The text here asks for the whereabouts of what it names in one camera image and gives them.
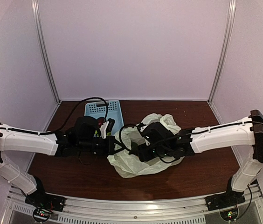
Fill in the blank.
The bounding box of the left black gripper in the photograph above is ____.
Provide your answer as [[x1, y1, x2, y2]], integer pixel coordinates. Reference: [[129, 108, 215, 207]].
[[78, 135, 125, 155]]

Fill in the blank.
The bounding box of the dark red fruit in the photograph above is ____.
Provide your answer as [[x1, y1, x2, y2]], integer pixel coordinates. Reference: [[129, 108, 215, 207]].
[[97, 117, 106, 126]]

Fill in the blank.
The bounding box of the light green plastic bag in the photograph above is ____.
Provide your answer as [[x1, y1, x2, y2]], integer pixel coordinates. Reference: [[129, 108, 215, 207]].
[[107, 113, 184, 178]]

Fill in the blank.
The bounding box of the light green fruit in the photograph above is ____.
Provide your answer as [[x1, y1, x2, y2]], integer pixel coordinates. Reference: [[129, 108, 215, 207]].
[[94, 131, 111, 139]]

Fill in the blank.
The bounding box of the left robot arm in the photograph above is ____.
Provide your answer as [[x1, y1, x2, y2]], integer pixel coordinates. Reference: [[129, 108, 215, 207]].
[[0, 116, 121, 207]]

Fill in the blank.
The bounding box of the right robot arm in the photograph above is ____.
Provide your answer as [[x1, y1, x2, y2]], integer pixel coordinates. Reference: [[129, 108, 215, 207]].
[[138, 109, 263, 206]]

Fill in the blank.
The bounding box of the light blue perforated basket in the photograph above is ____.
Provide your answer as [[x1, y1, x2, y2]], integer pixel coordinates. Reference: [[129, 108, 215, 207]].
[[84, 100, 124, 135]]

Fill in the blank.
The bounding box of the right circuit board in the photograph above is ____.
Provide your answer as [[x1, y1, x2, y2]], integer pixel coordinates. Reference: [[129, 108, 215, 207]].
[[220, 208, 239, 222]]

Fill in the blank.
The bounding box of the circuit board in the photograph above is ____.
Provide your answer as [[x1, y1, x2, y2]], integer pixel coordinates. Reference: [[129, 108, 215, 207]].
[[220, 208, 239, 222], [32, 208, 51, 222]]

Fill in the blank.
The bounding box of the left circuit board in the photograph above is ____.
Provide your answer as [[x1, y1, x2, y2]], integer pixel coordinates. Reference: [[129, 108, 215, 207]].
[[32, 208, 51, 222]]

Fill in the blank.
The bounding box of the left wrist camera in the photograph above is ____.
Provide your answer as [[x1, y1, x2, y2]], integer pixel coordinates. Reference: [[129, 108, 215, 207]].
[[99, 118, 115, 133]]

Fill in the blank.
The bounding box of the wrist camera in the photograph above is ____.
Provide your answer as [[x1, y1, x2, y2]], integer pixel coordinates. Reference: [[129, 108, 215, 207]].
[[99, 118, 115, 133], [137, 123, 148, 135]]

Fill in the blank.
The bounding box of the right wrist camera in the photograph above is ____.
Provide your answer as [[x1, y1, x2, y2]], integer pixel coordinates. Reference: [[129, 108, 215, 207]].
[[137, 123, 148, 135]]

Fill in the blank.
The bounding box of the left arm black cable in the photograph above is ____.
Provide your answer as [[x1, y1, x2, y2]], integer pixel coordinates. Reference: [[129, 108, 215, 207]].
[[0, 97, 109, 165]]

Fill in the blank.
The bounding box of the front aluminium rail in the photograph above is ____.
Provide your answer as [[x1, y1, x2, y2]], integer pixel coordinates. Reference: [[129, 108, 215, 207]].
[[5, 179, 263, 224]]

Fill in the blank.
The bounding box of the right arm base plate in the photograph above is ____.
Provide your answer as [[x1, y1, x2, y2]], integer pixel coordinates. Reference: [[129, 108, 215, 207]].
[[205, 193, 245, 211]]

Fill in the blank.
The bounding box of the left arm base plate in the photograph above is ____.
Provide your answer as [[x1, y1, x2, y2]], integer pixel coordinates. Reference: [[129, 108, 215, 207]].
[[25, 195, 66, 212]]

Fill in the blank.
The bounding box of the right aluminium frame post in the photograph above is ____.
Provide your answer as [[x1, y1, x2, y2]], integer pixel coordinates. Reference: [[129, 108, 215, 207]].
[[207, 0, 237, 105]]

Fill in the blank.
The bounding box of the aluminium frame post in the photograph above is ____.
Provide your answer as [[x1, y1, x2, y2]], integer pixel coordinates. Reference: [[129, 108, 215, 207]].
[[30, 0, 61, 105], [207, 0, 237, 105]]

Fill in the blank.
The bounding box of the left aluminium frame post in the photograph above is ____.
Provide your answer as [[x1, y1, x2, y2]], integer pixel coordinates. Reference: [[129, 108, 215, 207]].
[[30, 0, 61, 105]]

